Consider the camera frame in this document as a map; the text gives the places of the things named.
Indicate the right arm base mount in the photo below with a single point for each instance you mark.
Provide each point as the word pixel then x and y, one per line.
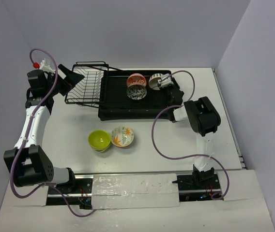
pixel 203 191

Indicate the orange floral bowl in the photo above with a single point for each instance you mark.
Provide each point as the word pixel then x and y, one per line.
pixel 136 79

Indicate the white taped sheet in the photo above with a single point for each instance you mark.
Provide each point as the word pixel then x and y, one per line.
pixel 134 191

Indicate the black leaf pattern bowl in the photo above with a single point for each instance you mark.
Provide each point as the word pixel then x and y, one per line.
pixel 136 92

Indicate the green bowl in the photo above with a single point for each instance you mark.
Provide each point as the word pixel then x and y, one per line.
pixel 99 140

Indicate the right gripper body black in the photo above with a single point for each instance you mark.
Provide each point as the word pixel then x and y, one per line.
pixel 168 91

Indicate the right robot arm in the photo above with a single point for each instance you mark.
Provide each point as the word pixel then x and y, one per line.
pixel 204 120

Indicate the white bowl pink rim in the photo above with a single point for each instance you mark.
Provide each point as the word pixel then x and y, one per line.
pixel 153 81

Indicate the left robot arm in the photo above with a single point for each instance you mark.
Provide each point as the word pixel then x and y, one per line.
pixel 27 161

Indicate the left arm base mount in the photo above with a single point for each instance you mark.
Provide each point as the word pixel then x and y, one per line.
pixel 79 194

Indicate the leaf pattern white bowl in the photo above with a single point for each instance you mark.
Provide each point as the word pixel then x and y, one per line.
pixel 122 136

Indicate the black wire plate rack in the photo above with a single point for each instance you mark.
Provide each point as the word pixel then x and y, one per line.
pixel 87 91

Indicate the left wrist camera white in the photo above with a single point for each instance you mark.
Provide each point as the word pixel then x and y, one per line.
pixel 44 65

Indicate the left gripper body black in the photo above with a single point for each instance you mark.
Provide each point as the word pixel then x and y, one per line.
pixel 63 78

